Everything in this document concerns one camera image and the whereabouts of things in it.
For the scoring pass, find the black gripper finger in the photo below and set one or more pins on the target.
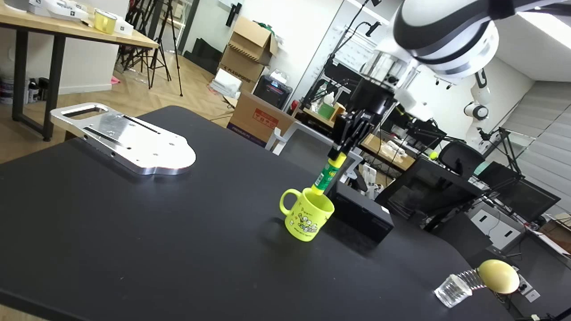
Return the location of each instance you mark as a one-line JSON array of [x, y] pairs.
[[344, 136], [358, 132]]

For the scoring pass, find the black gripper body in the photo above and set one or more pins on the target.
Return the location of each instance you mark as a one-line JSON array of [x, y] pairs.
[[369, 100]]

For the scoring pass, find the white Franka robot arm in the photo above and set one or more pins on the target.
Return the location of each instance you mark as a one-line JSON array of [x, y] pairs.
[[451, 36]]

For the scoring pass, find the black box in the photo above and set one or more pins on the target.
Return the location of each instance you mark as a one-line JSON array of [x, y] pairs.
[[364, 211]]

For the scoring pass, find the cardboard box red print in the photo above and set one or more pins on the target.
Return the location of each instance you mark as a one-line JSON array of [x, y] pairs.
[[258, 118]]

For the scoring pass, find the black computer monitor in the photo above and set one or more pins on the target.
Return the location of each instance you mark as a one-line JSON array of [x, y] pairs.
[[522, 193], [424, 189]]

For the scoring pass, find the black office chair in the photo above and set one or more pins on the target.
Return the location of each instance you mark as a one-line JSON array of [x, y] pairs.
[[460, 159]]

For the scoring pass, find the stacked cardboard boxes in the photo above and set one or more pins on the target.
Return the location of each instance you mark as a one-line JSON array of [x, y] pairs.
[[246, 50]]

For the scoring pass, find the clear glass cup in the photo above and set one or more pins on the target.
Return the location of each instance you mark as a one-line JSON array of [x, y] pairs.
[[453, 291]]

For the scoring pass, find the pale yellow ball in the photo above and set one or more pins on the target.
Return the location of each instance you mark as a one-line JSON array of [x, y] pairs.
[[497, 277]]

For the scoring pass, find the silver metal plate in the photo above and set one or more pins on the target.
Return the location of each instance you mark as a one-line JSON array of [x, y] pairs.
[[139, 143]]

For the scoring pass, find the wooden table black legs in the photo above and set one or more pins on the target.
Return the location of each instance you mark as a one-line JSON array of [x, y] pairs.
[[71, 27]]

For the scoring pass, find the black camera tripod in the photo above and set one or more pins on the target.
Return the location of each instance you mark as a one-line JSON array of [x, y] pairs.
[[157, 41]]

